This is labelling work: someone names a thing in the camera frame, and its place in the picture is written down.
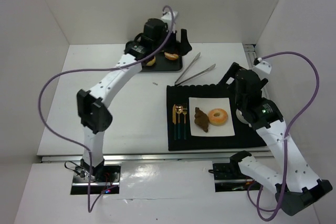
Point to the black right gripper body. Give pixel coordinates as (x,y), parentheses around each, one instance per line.
(230,74)

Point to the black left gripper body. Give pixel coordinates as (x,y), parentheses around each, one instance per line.
(176,44)

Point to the silver metal tongs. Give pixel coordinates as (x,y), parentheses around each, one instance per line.
(197,67)

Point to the glazed ring donut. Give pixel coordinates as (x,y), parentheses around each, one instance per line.
(217,117)

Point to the dark chocolate bread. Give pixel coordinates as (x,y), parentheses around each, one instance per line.
(201,119)

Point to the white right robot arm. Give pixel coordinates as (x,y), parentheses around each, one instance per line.
(298,186)

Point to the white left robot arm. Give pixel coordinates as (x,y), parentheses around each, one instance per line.
(93,104)

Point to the black bread tray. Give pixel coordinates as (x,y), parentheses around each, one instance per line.
(162,64)

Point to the cream sandwich bun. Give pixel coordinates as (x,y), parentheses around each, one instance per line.
(171,57)

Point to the white square plate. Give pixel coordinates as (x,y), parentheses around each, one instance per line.
(206,105)

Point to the white cup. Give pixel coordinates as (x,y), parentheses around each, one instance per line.
(240,116)

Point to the gold fork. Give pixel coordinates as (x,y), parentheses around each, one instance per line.
(184,112)

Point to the gold spoon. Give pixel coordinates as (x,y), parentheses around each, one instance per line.
(179,110)

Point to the gold knife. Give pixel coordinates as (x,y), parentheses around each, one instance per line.
(174,120)

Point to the black scalloped placemat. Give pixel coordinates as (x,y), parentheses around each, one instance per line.
(245,137)

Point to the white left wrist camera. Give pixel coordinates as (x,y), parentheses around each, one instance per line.
(167,17)

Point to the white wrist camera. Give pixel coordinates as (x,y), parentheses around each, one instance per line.
(167,17)
(261,67)

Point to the ring donut on tray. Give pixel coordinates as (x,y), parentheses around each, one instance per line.
(151,62)

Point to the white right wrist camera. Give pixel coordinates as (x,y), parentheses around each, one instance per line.
(261,67)

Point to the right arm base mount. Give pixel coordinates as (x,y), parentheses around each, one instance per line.
(228,179)

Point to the aluminium table edge rail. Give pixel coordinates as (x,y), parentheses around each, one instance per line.
(144,157)

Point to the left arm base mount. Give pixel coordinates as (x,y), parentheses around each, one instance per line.
(107,180)

